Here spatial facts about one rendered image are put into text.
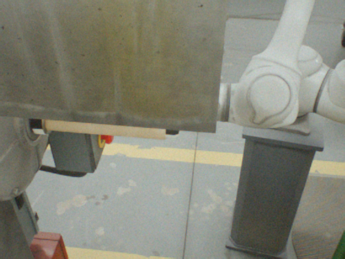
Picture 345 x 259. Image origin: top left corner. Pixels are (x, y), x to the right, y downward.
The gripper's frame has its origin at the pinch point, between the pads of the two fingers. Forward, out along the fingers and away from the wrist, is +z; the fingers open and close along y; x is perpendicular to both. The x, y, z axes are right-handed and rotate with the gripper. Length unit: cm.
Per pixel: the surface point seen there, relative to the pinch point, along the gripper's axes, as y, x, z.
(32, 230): -14.6, -38.1, 24.3
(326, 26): 259, -107, -115
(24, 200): -13.8, -25.8, 23.9
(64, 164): -12.4, -12.2, 11.3
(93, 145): -10.6, -7.1, 4.1
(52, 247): -15, -45, 20
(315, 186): 74, -107, -80
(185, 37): -47, 42, -20
